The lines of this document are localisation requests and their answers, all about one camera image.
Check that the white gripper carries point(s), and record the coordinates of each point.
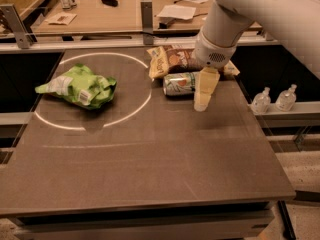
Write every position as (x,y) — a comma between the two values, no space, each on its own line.
(212,54)

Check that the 7up soda can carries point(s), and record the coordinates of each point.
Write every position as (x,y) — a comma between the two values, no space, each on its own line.
(179,84)

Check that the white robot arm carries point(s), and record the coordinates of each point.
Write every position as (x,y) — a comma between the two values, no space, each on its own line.
(294,23)

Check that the brown yellow snack bag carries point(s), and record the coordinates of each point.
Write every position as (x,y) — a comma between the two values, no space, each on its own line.
(170,59)

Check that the clear sanitizer bottle left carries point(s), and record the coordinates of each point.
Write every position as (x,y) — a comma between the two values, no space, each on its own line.
(261,101)

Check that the clear sanitizer bottle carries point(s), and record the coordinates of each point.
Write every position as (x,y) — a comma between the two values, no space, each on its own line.
(261,101)
(286,99)

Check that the white paper sheet centre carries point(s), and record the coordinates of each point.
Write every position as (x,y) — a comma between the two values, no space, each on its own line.
(177,12)

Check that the clear sanitizer bottle right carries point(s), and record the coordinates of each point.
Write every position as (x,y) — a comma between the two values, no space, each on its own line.
(286,99)

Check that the green chip bag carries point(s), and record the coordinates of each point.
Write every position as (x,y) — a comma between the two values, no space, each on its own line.
(80,86)

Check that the black computer mouse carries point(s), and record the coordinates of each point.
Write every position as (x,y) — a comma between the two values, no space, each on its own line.
(112,3)

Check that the small paper envelope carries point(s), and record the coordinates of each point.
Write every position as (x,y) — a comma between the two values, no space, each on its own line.
(61,19)

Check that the middle metal bracket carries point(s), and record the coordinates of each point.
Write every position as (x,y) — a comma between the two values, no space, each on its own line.
(147,21)

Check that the metal bracket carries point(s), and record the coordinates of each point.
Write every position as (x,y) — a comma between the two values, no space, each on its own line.
(22,37)
(147,21)

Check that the left metal bracket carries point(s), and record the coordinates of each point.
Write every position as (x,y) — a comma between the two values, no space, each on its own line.
(22,37)

